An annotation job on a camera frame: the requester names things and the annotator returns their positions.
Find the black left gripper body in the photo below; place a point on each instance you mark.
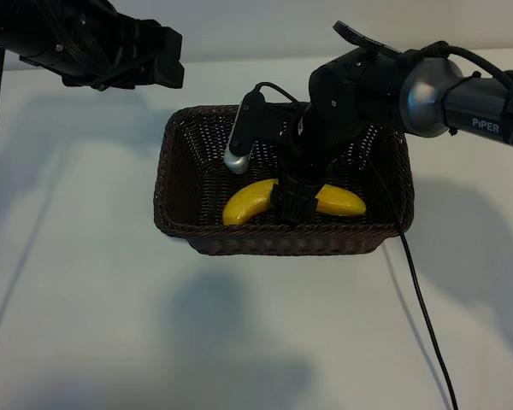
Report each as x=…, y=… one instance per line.
x=134, y=64

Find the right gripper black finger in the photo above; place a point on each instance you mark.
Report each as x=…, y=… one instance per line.
x=299, y=207
x=303, y=184

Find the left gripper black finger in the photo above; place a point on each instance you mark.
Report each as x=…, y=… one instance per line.
x=169, y=45
x=169, y=73

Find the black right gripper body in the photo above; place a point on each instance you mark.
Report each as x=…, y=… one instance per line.
x=312, y=145

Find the yellow banana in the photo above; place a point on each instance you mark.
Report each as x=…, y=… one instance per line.
x=248, y=203

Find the dark brown wicker basket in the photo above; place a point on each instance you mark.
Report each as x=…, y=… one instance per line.
x=188, y=171

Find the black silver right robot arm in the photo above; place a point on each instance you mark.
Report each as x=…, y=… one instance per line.
x=427, y=98

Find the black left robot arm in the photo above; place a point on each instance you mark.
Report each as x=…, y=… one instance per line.
x=25, y=30

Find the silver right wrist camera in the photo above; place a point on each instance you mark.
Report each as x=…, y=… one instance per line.
x=243, y=128

